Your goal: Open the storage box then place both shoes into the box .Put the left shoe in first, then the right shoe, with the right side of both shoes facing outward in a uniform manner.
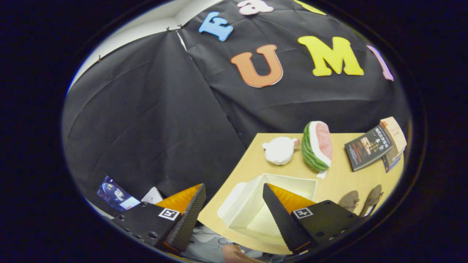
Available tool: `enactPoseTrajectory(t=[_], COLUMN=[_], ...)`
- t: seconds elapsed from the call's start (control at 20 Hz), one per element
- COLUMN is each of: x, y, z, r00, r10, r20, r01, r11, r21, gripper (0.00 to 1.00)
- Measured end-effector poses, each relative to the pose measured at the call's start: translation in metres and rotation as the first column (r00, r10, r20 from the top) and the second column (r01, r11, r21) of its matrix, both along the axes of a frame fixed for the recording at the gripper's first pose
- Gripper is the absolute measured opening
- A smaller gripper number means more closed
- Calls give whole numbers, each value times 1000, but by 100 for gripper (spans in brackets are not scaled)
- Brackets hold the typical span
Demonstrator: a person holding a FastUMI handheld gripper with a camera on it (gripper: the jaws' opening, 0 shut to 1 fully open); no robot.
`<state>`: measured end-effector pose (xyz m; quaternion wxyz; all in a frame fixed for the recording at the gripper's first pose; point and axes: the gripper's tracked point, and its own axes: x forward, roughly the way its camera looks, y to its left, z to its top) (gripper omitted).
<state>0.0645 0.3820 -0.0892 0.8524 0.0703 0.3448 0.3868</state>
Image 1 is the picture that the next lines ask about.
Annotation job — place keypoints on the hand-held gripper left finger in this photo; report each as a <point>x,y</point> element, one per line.
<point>186,219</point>

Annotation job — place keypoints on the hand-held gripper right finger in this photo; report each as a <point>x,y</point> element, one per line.
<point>283,223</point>

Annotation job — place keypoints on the beige fabric storage box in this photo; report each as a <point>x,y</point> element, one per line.
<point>248,208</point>

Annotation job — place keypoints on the brown shoe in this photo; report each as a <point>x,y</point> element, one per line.
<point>349,200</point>
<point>371,199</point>

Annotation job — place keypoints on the white plush toy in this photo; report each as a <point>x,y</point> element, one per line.
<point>279,150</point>

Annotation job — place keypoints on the device with lit screen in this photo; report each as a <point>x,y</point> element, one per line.
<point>115,193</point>

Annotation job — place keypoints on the watermelon slice plush toy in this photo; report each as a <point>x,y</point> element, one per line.
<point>316,146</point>

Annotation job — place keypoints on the black cover book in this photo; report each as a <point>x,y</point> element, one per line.
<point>367,148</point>

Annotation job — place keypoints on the blue cover book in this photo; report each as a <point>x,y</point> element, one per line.
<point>390,163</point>

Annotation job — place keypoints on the grey cover book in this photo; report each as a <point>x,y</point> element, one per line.
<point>398,155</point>

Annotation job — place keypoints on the beige cover book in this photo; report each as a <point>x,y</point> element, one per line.
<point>395,131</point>

